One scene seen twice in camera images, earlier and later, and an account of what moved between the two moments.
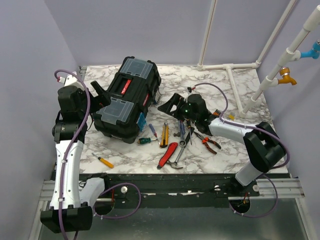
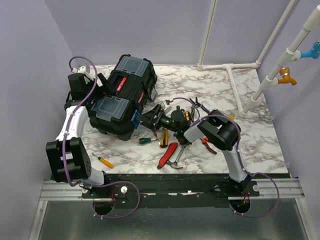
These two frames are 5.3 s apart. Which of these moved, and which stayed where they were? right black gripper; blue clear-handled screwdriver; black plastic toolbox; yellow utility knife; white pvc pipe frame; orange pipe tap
Moved: black plastic toolbox; right black gripper
Stayed: yellow utility knife; orange pipe tap; white pvc pipe frame; blue clear-handled screwdriver
